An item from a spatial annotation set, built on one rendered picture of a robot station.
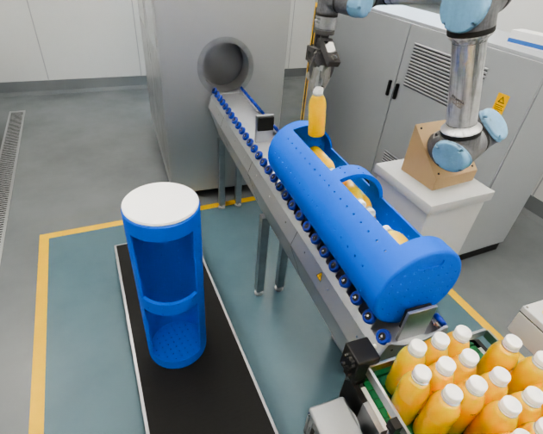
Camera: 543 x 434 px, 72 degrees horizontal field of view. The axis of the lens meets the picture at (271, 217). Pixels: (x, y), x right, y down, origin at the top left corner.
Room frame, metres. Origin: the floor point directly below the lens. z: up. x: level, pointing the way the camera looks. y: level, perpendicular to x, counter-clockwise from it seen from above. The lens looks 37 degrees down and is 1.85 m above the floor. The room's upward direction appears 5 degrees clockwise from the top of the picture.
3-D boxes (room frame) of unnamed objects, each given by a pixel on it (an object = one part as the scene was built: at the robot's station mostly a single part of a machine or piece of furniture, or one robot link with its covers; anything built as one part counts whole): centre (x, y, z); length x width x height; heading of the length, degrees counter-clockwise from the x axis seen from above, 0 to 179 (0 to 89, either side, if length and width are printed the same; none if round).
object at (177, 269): (1.13, 0.41, 0.59); 0.28 x 0.28 x 0.88
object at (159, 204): (1.13, 0.41, 1.03); 0.28 x 0.28 x 0.01
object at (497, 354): (0.61, -0.63, 0.99); 0.07 x 0.07 x 0.19
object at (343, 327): (1.68, -0.03, 0.79); 2.17 x 0.29 x 0.34; 23
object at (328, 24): (1.47, -0.12, 1.62); 0.08 x 0.08 x 0.05
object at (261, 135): (1.94, 0.08, 1.00); 0.10 x 0.04 x 0.15; 113
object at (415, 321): (0.72, -0.44, 0.99); 0.10 x 0.02 x 0.12; 113
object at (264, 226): (1.66, 0.04, 0.31); 0.06 x 0.06 x 0.63; 23
